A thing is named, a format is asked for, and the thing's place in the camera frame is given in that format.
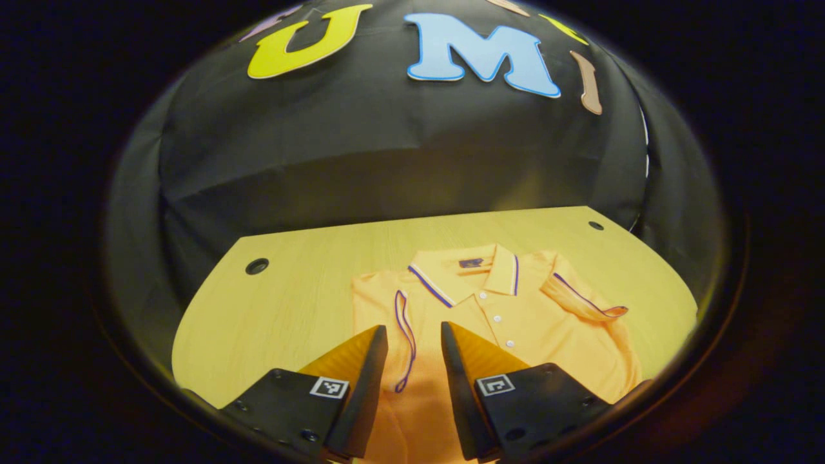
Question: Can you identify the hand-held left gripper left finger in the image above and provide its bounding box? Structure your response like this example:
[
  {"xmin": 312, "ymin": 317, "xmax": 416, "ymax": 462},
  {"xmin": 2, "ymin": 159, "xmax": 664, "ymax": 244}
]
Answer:
[{"xmin": 218, "ymin": 325, "xmax": 389, "ymax": 461}]

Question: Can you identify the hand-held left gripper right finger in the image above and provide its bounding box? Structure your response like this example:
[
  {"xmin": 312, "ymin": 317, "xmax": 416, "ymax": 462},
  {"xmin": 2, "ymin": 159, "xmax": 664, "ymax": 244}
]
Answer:
[{"xmin": 441, "ymin": 321, "xmax": 612, "ymax": 463}]

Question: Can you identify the orange T-shirt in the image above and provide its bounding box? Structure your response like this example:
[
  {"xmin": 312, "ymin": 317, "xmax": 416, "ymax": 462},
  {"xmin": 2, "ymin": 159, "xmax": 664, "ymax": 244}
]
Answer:
[{"xmin": 351, "ymin": 244, "xmax": 644, "ymax": 464}]

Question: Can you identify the black backdrop cloth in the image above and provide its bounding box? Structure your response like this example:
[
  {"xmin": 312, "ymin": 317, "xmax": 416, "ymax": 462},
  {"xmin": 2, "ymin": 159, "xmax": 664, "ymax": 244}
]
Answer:
[{"xmin": 106, "ymin": 0, "xmax": 729, "ymax": 362}]

